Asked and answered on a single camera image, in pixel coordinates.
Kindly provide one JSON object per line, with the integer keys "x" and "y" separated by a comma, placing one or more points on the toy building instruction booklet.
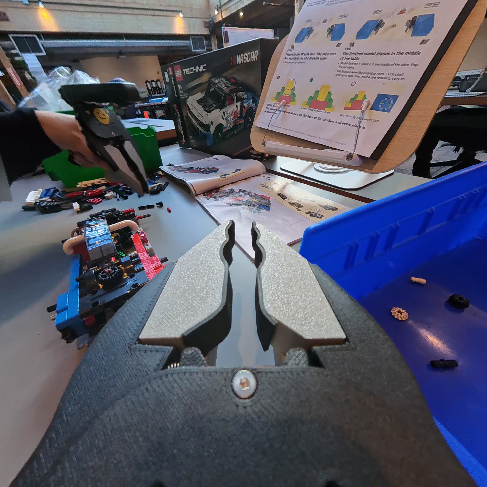
{"x": 266, "y": 213}

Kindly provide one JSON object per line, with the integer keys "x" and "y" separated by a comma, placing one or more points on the toy set cardboard box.
{"x": 213, "y": 95}

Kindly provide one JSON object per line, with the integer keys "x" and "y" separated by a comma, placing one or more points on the small tan brick piece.
{"x": 417, "y": 280}

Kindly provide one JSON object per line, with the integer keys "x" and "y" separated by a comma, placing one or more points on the tan gear brick piece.
{"x": 399, "y": 313}

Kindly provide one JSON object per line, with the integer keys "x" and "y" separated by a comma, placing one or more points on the black pin brick piece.
{"x": 444, "y": 363}

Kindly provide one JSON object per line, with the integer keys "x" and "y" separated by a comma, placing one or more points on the toy brick car chassis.
{"x": 110, "y": 274}

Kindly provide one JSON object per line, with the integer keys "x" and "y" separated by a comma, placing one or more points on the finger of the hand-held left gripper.
{"x": 135, "y": 159}
{"x": 118, "y": 167}

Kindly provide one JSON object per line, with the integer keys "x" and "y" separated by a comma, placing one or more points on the whiteboard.
{"x": 247, "y": 36}

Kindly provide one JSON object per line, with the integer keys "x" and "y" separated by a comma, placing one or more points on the black rolling chair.
{"x": 449, "y": 144}

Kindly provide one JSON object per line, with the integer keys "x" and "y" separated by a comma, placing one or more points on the printed instruction sheet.
{"x": 361, "y": 68}

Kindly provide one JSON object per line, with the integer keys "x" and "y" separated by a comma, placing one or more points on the pile of bricks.
{"x": 76, "y": 196}

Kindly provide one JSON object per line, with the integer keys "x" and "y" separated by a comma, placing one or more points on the blue plastic bin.
{"x": 380, "y": 228}

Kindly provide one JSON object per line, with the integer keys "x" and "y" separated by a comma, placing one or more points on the small black brick piece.
{"x": 458, "y": 301}

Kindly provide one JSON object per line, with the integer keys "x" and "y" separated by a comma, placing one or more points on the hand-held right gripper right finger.
{"x": 296, "y": 300}

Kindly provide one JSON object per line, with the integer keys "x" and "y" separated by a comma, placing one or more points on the green plastic bin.
{"x": 148, "y": 148}

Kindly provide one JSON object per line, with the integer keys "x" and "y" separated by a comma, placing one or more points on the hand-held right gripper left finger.
{"x": 190, "y": 300}

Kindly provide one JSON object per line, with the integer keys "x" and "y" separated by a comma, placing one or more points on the wooden document stand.
{"x": 430, "y": 125}

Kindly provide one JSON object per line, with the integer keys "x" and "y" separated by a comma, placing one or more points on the clear plastic bag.
{"x": 57, "y": 83}

